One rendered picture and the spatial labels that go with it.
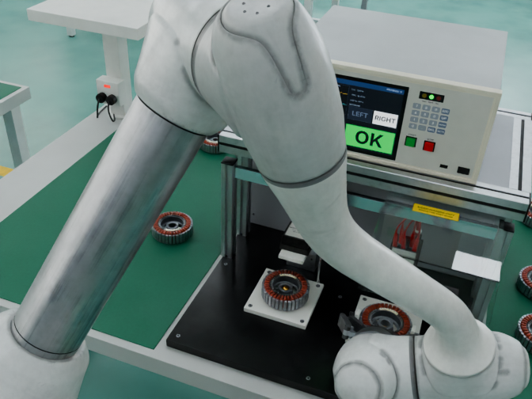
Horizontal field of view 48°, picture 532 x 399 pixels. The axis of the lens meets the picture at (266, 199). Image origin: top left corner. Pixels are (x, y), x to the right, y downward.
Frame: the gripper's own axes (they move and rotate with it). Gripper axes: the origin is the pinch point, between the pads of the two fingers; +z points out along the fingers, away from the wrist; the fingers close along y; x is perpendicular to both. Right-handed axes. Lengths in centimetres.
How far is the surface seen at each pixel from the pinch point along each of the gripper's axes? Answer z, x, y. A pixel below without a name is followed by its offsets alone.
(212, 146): 57, 27, -70
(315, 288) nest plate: 12.2, 0.7, -18.3
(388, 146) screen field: -0.7, 37.2, -8.2
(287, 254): 5.4, 8.1, -25.3
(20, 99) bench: 70, 28, -157
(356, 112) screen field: -4.0, 42.5, -15.9
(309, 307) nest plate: 6.5, -2.7, -17.6
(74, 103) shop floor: 214, 30, -233
